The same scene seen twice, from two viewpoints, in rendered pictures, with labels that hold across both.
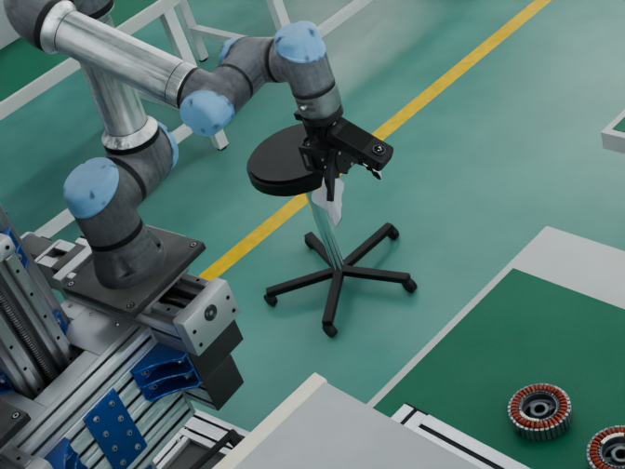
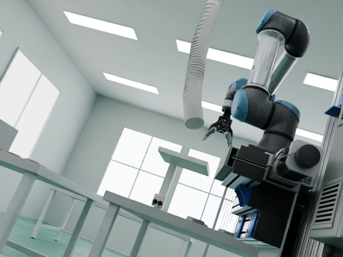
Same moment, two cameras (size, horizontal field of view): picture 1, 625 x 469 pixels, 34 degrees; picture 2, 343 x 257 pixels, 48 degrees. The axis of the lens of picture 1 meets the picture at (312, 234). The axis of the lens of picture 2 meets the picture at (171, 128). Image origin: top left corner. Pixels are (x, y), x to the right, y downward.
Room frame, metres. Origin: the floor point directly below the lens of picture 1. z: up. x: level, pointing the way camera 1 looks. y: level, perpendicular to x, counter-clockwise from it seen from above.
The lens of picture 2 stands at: (3.03, 1.09, 0.63)
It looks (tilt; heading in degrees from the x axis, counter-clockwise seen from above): 15 degrees up; 226
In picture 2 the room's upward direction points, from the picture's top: 21 degrees clockwise
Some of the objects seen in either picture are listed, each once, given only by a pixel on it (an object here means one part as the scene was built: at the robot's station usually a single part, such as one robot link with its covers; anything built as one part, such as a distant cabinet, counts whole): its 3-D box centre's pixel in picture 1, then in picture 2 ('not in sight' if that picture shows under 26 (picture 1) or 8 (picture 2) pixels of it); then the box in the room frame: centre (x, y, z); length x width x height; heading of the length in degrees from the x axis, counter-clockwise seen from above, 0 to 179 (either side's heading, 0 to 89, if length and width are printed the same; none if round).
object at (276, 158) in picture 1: (326, 215); not in sight; (2.77, -0.07, 0.28); 0.54 x 0.49 x 0.56; 32
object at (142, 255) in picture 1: (122, 246); (274, 148); (1.76, 0.37, 1.09); 0.15 x 0.15 x 0.10
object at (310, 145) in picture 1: (327, 138); (225, 120); (1.53, -0.08, 1.29); 0.09 x 0.08 x 0.12; 40
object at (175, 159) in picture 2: not in sight; (175, 188); (0.94, -0.78, 0.98); 0.37 x 0.35 x 0.46; 122
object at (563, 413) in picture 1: (539, 411); (195, 222); (1.24, -0.27, 0.77); 0.11 x 0.11 x 0.04
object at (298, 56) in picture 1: (302, 59); (234, 93); (1.53, -0.09, 1.45); 0.09 x 0.08 x 0.11; 48
